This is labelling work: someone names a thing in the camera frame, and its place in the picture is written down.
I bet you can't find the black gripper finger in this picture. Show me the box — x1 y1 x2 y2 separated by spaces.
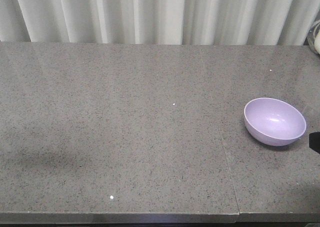
308 132 320 154

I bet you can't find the lilac plastic bowl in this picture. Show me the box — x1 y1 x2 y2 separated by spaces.
243 97 307 147

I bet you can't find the white rice cooker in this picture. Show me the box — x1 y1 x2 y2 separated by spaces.
306 20 320 55

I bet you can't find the white pleated curtain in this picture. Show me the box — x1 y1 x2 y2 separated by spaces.
0 0 320 45

